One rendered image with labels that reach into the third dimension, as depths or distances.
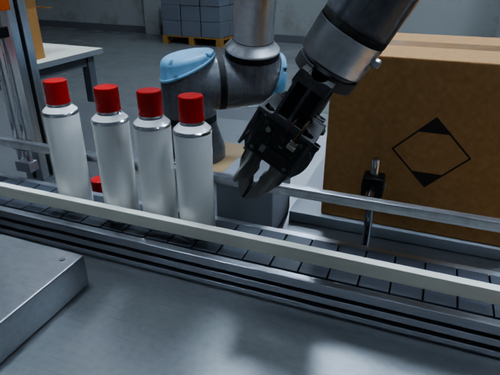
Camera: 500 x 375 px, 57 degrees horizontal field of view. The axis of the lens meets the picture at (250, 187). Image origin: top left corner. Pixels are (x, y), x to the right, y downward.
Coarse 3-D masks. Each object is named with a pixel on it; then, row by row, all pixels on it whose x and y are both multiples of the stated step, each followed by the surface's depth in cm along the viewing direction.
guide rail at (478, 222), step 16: (0, 144) 80; (16, 144) 79; (32, 144) 78; (96, 160) 74; (224, 176) 66; (272, 192) 64; (288, 192) 63; (304, 192) 62; (320, 192) 62; (336, 192) 62; (368, 208) 60; (384, 208) 59; (400, 208) 58; (416, 208) 58; (432, 208) 58; (464, 224) 56; (480, 224) 56; (496, 224) 55
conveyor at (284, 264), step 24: (48, 216) 73; (72, 216) 72; (168, 240) 66; (192, 240) 66; (288, 240) 66; (264, 264) 61; (288, 264) 61; (408, 264) 61; (432, 264) 61; (384, 288) 57; (408, 288) 57; (480, 312) 53
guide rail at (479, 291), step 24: (0, 192) 75; (24, 192) 73; (48, 192) 72; (96, 216) 69; (120, 216) 67; (144, 216) 65; (216, 240) 62; (240, 240) 61; (264, 240) 60; (312, 264) 58; (336, 264) 57; (360, 264) 56; (384, 264) 55; (432, 288) 54; (456, 288) 52; (480, 288) 51
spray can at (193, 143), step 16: (192, 96) 59; (192, 112) 59; (176, 128) 60; (192, 128) 59; (208, 128) 61; (176, 144) 60; (192, 144) 60; (208, 144) 61; (176, 160) 62; (192, 160) 60; (208, 160) 62; (176, 176) 63; (192, 176) 62; (208, 176) 63; (192, 192) 63; (208, 192) 64; (192, 208) 64; (208, 208) 65; (208, 224) 66
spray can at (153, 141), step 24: (144, 96) 60; (144, 120) 62; (168, 120) 63; (144, 144) 62; (168, 144) 64; (144, 168) 64; (168, 168) 65; (144, 192) 66; (168, 192) 66; (168, 216) 68
